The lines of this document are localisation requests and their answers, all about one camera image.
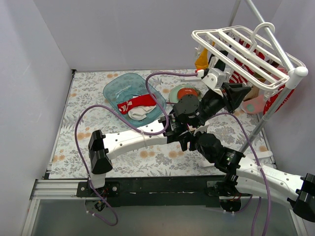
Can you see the pink sock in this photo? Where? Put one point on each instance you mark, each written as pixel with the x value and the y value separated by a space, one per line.
pixel 254 106

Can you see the yellow sock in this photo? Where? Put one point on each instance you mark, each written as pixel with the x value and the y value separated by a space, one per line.
pixel 204 61

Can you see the beige brown striped sock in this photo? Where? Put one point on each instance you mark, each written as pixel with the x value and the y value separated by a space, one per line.
pixel 254 92

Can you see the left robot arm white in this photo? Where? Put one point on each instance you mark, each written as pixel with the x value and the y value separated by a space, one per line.
pixel 186 124

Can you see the dark green sock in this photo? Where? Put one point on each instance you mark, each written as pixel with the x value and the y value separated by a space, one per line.
pixel 220 64

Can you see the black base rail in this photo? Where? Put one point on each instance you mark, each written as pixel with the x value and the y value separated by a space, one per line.
pixel 205 191

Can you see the light green plate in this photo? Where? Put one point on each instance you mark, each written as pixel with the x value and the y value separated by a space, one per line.
pixel 173 93

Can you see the white clip hanger rack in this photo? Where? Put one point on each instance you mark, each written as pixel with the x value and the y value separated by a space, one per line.
pixel 266 77

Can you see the plain white sock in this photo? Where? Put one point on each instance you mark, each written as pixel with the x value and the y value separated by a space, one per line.
pixel 140 112

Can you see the metal drying stand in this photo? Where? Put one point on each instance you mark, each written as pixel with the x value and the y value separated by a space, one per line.
pixel 283 91

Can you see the red white striped sock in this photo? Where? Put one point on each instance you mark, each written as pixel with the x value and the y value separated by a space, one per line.
pixel 236 77

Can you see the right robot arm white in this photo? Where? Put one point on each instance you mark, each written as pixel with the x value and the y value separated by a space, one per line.
pixel 244 175

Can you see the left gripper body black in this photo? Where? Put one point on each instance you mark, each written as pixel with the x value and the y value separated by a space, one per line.
pixel 228 99

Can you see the red sock white pattern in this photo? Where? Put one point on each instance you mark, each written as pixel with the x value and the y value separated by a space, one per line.
pixel 143 100

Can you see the orange saucer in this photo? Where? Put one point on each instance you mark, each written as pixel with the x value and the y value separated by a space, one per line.
pixel 186 91

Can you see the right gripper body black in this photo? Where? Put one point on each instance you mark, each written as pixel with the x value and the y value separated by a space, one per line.
pixel 186 141

